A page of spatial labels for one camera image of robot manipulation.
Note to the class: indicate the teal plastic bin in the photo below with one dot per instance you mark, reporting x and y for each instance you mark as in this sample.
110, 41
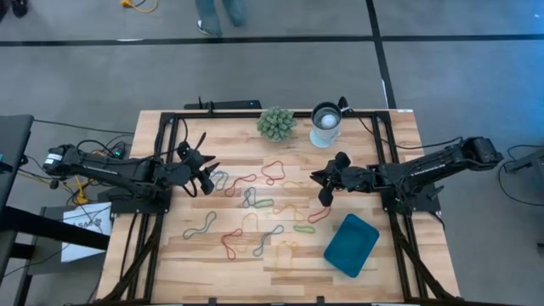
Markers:
350, 246

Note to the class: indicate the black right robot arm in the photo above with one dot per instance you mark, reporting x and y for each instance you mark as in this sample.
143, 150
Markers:
425, 168

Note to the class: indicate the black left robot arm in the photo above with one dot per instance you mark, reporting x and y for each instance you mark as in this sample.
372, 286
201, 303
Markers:
119, 170

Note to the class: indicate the green rubber band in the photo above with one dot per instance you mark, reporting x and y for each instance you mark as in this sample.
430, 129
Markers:
314, 230
272, 202

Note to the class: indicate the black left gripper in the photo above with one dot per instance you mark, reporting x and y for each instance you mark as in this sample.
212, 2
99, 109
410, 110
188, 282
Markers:
185, 172

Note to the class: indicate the white paper sheet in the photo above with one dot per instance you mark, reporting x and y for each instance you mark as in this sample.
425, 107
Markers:
95, 217

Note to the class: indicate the green succulent in patterned pot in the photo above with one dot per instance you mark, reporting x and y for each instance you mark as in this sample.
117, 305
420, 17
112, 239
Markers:
276, 124

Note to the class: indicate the yellow rubber band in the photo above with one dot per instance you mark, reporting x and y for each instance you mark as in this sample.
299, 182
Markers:
251, 213
287, 243
293, 207
302, 183

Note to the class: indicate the black box with antenna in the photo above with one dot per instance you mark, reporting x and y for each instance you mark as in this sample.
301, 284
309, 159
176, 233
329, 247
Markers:
229, 104

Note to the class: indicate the person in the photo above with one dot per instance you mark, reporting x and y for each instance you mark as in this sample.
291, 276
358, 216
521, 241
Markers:
19, 7
212, 17

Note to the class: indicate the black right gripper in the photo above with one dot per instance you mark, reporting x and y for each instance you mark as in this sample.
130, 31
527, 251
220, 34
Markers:
357, 178

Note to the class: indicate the red rubber band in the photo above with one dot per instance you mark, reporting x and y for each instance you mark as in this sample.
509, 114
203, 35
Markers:
262, 171
222, 238
314, 220
248, 177

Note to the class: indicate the black desk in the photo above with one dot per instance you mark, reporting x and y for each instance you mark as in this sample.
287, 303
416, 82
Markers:
13, 140

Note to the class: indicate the black box with green light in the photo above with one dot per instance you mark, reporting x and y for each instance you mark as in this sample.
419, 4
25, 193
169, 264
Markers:
117, 153

